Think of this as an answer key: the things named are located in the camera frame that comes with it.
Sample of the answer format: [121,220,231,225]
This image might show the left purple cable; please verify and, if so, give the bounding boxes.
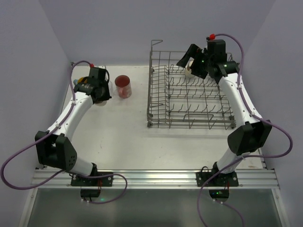
[0,60,128,204]

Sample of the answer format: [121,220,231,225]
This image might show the light blue patterned mug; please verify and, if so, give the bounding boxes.
[73,77,88,86]

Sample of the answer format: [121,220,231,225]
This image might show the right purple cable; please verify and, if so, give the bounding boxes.
[196,33,294,227]

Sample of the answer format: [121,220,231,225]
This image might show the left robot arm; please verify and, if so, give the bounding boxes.
[35,67,111,176]

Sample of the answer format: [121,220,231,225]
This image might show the clear glass tumbler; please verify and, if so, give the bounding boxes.
[108,81,116,96]

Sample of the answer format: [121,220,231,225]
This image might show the purple cable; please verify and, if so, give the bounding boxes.
[0,60,128,204]
[196,33,294,227]

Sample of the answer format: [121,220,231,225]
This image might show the cream tall cup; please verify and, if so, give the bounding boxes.
[95,101,107,106]

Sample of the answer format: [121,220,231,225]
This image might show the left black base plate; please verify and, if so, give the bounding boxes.
[71,171,114,187]

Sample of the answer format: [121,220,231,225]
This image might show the aluminium mounting rail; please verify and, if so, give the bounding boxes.
[31,169,279,189]

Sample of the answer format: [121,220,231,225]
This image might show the grey wire dish rack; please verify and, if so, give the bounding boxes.
[147,40,236,130]

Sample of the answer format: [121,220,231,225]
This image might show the pink patterned mug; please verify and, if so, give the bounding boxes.
[115,75,132,98]

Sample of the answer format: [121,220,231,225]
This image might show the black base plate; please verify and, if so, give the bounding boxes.
[71,171,114,187]
[195,166,239,187]

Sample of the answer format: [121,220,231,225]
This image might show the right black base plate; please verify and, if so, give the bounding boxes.
[195,166,239,187]

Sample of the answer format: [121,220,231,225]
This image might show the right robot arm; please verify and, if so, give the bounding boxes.
[177,39,272,185]

